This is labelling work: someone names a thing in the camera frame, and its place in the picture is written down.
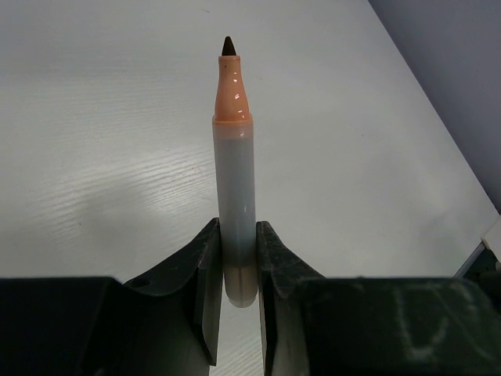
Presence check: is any short pencil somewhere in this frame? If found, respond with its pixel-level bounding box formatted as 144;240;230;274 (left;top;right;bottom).
212;36;258;308

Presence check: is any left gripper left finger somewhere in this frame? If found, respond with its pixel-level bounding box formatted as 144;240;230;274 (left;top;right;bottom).
1;219;222;375

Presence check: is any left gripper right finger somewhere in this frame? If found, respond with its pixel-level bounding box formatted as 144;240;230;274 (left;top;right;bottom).
257;222;500;375

